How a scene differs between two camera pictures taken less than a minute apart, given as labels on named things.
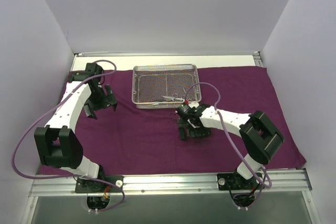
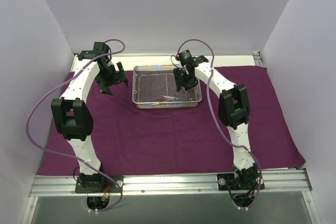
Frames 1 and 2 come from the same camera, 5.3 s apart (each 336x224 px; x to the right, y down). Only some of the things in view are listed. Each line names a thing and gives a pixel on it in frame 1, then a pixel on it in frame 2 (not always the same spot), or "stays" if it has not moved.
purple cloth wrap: x=238 y=120 stays
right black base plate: x=234 y=181 stays
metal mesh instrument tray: x=165 y=86 stays
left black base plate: x=86 y=186 stays
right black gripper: x=193 y=131 → x=186 y=80
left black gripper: x=101 y=102 → x=111 y=77
